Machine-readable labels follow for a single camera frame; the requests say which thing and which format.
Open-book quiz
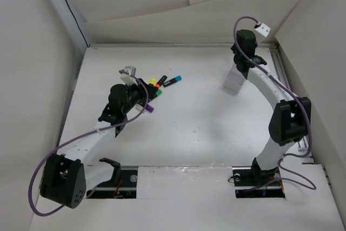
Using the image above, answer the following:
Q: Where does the blue highlighter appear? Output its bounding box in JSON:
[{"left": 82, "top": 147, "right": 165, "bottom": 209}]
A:
[{"left": 163, "top": 76, "right": 182, "bottom": 88}]

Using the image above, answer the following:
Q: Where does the white divided pen holder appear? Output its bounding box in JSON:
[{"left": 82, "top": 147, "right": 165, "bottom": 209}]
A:
[{"left": 223, "top": 63, "right": 245, "bottom": 94}]

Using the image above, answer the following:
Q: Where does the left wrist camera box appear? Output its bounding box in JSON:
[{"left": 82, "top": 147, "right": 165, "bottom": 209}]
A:
[{"left": 120, "top": 66, "right": 137, "bottom": 85}]

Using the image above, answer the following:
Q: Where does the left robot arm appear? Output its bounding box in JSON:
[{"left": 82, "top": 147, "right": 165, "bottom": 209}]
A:
[{"left": 40, "top": 81, "right": 150, "bottom": 209}]

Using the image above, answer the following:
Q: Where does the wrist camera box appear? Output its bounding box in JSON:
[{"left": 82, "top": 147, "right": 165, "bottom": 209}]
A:
[
  {"left": 254, "top": 22, "right": 271, "bottom": 38},
  {"left": 120, "top": 66, "right": 137, "bottom": 85}
]

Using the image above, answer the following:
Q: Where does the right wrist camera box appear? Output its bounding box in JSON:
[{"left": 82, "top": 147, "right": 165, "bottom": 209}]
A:
[{"left": 254, "top": 22, "right": 271, "bottom": 38}]

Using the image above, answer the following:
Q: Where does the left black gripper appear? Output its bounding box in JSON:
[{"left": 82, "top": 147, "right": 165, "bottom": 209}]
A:
[{"left": 122, "top": 78, "right": 157, "bottom": 115}]

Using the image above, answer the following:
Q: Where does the yellow highlighter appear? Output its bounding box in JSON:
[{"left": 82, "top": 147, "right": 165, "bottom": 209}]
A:
[{"left": 149, "top": 78, "right": 156, "bottom": 86}]

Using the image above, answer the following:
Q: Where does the orange highlighter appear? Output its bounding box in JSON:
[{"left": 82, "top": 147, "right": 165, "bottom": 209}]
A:
[{"left": 155, "top": 75, "right": 167, "bottom": 88}]

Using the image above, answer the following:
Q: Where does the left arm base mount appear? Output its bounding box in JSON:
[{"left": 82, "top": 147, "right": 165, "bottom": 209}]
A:
[{"left": 88, "top": 158, "right": 138, "bottom": 199}]

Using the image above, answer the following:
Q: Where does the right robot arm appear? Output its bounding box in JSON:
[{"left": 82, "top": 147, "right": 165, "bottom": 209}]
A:
[{"left": 231, "top": 30, "right": 311, "bottom": 190}]

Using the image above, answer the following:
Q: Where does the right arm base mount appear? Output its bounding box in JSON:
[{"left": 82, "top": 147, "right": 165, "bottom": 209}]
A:
[{"left": 228, "top": 159, "right": 285, "bottom": 199}]

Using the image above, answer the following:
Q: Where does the purple highlighter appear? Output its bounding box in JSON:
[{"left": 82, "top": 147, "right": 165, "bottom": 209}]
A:
[{"left": 145, "top": 105, "right": 154, "bottom": 113}]

